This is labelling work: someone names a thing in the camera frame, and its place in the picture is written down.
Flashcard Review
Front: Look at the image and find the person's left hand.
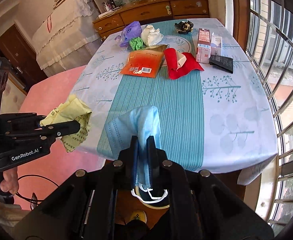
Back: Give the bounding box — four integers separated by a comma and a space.
0, 167, 19, 194

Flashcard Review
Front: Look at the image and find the green plastic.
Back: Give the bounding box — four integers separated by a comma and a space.
129, 37, 144, 51

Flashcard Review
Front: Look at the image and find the blue round trash bin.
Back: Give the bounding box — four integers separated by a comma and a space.
131, 184, 170, 210

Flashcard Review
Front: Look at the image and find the white crumpled paper bag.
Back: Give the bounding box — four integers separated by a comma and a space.
140, 25, 163, 47

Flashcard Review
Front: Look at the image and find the orange foil snack bag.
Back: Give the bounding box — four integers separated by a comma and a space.
120, 44, 168, 78

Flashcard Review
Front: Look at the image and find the wooden dresser with drawers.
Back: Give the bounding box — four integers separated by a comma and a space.
93, 0, 210, 41

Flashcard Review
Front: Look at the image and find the pink bed sheet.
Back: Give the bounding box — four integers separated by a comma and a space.
13, 65, 107, 211

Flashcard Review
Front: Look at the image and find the pink white milk carton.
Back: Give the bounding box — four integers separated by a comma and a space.
196, 28, 211, 64

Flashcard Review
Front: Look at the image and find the purple plastic wipes pack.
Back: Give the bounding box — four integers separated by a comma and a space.
115, 21, 142, 47

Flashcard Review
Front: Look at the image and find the light blue face mask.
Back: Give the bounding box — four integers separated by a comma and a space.
105, 106, 162, 188

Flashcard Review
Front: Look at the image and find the white teal patterned tablecloth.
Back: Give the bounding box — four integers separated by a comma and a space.
72, 18, 278, 185

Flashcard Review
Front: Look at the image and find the brown wooden door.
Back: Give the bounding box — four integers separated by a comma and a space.
0, 25, 47, 92

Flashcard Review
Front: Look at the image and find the red cloth pouch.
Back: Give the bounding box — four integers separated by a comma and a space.
164, 48, 204, 80

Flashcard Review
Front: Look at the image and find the black packet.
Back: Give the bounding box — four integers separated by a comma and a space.
209, 55, 233, 74

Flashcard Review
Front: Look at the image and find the black gold crumpled wrapper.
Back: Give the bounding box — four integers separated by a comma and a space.
175, 21, 194, 34

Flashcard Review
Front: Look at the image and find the white lace covered cabinet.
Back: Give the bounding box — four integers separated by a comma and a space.
32, 0, 102, 77

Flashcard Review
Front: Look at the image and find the white small medicine box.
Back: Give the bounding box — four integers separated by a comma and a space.
210, 33, 223, 56

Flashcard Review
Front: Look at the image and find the yellow printed paper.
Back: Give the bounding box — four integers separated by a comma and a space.
40, 94, 92, 153

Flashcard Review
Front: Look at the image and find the yellow knitted slipper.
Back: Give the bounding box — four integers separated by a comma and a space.
126, 209, 147, 225

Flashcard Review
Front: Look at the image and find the black thin cable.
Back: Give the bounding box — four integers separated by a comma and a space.
12, 174, 60, 203

